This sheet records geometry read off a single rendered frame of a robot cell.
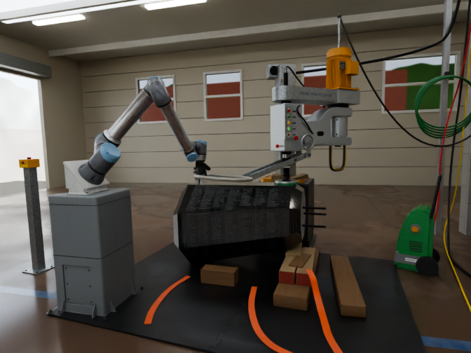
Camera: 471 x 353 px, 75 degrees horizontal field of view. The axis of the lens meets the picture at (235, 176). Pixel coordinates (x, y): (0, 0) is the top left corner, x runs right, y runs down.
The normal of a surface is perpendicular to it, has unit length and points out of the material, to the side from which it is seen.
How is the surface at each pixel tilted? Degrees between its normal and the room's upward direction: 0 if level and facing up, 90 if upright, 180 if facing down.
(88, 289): 90
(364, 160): 90
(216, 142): 90
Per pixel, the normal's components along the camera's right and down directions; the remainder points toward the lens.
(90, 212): -0.25, 0.11
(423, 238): -0.58, 0.10
